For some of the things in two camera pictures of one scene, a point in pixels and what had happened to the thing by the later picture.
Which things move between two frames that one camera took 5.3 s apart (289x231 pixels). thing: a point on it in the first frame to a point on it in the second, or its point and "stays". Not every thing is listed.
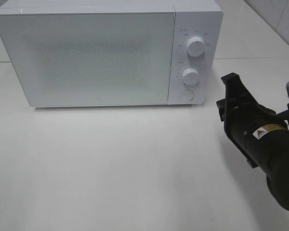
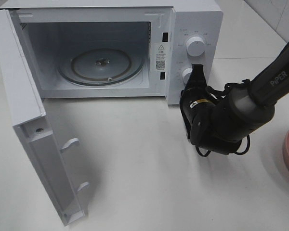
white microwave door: (81, 58) to (29, 118)
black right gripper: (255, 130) to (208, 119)
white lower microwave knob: (190, 76) stays
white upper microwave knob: (195, 46) stays
